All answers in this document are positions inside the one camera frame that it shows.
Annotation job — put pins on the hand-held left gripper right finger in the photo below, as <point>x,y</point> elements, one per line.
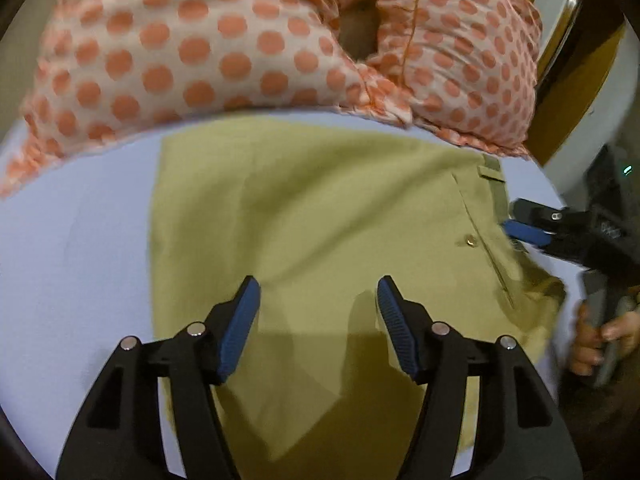
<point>397,325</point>

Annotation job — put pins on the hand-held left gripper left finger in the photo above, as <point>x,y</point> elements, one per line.
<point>240,325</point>

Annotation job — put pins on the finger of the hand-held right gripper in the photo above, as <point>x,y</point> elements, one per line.
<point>525,230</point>

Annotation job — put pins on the khaki pants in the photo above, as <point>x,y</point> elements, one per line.
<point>325,220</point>

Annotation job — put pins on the person's right hand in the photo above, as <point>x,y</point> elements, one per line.
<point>592,340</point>

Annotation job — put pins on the wooden bed headboard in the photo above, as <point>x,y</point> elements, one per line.
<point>575,60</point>

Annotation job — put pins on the orange polka dot pillow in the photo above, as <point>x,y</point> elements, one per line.
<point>190,50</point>
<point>460,50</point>

